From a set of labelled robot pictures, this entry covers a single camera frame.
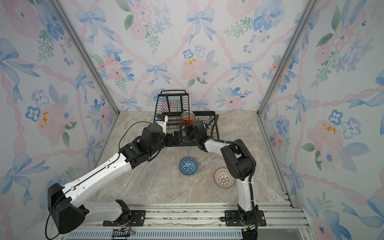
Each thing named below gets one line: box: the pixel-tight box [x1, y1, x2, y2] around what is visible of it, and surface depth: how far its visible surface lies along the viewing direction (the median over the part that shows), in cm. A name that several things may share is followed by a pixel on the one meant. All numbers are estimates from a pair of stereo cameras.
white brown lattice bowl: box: [214, 167, 236, 189], surface depth 87 cm
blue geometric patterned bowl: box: [178, 157, 199, 176], surface depth 92 cm
